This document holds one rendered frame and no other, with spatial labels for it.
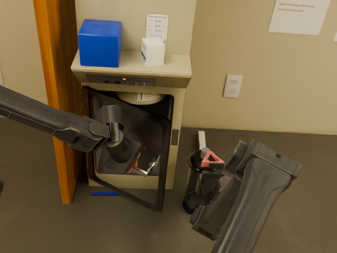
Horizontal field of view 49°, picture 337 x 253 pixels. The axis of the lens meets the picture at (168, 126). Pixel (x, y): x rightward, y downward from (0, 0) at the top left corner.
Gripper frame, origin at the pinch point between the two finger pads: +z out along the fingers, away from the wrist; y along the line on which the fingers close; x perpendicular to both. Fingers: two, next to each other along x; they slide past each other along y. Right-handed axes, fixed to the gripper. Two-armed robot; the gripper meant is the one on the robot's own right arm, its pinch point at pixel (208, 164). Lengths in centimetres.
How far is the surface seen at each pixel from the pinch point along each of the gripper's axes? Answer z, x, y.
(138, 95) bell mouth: 14.7, 22.9, 15.2
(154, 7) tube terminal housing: 12, 19, 45
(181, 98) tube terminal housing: 12.5, 9.4, 16.5
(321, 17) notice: 55, -47, 29
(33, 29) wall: 56, 67, 18
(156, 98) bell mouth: 16.0, 17.3, 13.8
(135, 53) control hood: 10.6, 23.9, 31.8
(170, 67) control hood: 3.9, 14.1, 31.6
